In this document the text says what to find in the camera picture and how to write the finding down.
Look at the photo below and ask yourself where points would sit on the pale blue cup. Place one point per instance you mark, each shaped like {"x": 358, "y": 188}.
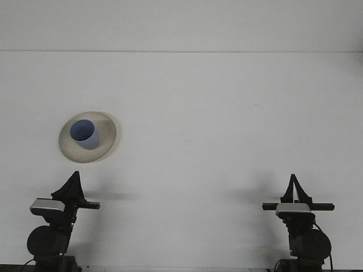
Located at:
{"x": 91, "y": 144}

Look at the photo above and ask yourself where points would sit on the pale round plate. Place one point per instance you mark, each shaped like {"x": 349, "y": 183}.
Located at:
{"x": 109, "y": 136}

